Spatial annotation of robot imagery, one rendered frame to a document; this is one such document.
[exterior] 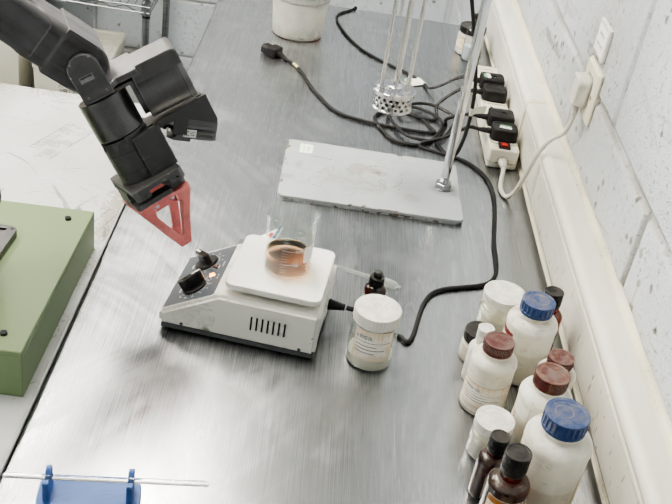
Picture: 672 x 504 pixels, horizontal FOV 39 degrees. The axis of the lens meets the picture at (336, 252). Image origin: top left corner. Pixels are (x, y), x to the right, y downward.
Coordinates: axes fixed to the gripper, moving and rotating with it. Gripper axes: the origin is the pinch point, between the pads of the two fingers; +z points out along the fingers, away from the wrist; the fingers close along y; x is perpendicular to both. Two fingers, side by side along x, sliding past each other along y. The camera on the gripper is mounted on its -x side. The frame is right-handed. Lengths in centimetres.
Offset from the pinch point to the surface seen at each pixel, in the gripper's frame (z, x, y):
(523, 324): 24.4, -27.5, -23.3
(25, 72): 13, -22, 241
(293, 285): 10.0, -7.7, -8.9
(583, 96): 17, -65, 3
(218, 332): 12.0, 2.4, -4.3
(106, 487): 9.9, 22.7, -22.7
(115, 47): 19, -52, 230
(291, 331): 14.4, -4.5, -10.2
